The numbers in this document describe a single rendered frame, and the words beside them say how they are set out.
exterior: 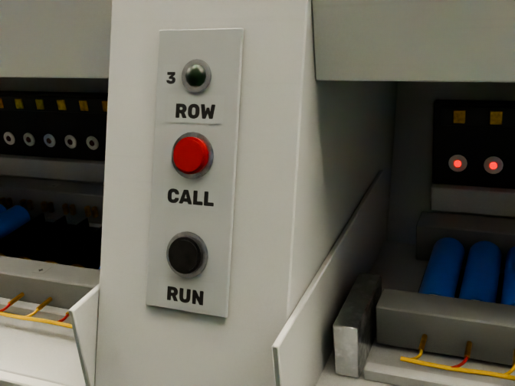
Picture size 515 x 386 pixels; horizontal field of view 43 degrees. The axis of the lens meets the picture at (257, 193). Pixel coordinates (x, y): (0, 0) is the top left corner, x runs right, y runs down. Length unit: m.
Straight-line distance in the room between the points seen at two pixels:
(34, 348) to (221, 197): 0.15
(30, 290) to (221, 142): 0.18
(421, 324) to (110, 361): 0.15
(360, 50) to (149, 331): 0.15
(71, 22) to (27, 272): 0.15
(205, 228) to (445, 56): 0.12
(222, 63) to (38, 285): 0.18
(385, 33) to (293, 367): 0.14
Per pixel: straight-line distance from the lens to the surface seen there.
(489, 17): 0.26
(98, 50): 0.33
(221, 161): 0.28
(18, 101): 0.55
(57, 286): 0.39
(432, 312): 0.32
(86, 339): 0.32
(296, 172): 0.27
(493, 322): 0.32
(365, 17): 0.27
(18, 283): 0.41
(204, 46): 0.28
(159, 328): 0.30
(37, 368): 0.36
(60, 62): 0.35
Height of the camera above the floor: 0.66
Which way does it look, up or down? 3 degrees down
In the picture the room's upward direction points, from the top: 3 degrees clockwise
